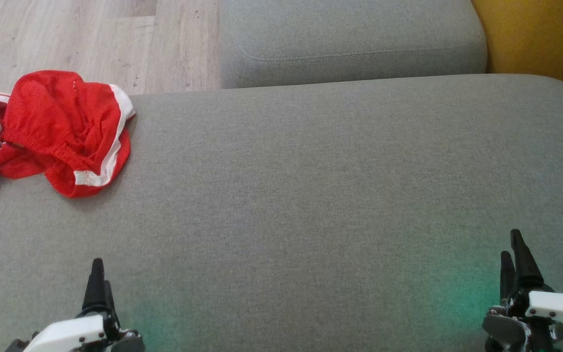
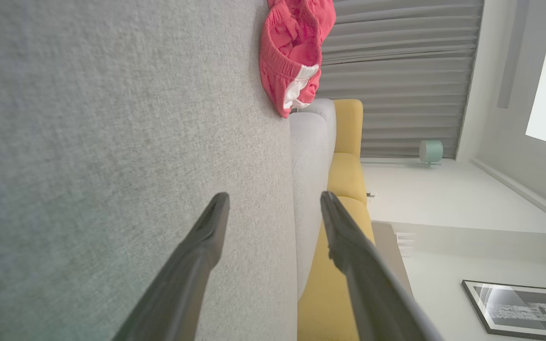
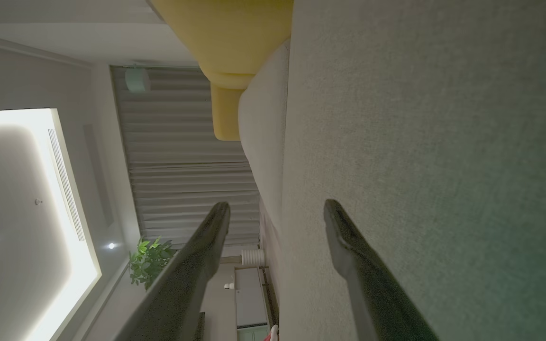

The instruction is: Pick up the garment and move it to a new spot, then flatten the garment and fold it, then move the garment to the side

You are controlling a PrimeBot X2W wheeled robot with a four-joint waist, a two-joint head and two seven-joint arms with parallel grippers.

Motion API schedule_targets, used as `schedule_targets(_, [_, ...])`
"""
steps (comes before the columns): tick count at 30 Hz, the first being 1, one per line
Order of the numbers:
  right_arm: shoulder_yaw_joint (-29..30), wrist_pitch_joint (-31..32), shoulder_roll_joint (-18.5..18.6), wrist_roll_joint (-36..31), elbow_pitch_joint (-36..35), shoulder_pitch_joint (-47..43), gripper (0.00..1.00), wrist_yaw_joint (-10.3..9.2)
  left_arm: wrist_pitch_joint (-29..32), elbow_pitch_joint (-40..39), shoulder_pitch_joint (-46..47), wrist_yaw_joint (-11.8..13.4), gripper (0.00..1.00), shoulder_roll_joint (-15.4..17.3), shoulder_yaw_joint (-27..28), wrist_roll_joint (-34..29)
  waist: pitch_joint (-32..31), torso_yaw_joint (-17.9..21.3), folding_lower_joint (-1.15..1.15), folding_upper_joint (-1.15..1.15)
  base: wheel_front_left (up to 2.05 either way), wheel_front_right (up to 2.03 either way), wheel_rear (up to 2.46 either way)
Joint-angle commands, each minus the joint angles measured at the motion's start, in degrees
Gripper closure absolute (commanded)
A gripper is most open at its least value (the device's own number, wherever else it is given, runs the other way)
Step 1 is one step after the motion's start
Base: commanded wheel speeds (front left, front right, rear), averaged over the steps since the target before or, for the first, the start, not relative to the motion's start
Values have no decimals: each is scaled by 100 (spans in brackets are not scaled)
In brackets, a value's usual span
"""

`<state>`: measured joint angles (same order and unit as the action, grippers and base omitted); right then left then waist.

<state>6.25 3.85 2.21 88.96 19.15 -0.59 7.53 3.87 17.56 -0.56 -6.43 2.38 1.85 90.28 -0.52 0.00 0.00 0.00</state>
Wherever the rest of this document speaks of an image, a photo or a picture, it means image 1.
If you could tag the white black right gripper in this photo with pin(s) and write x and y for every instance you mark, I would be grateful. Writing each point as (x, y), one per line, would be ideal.
(555, 308)

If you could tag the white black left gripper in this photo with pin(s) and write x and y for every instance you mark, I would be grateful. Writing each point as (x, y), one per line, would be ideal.
(66, 337)

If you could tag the red shorts with white stripe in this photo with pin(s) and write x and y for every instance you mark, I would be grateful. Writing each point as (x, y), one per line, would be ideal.
(52, 117)

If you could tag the large grey sofa seat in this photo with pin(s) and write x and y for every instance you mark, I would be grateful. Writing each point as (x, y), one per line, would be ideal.
(311, 205)

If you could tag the yellow furniture panel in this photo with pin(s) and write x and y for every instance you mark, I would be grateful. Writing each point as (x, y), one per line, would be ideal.
(545, 39)

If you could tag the small grey sofa cushion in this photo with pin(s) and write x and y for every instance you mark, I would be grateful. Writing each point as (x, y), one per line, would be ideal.
(350, 39)

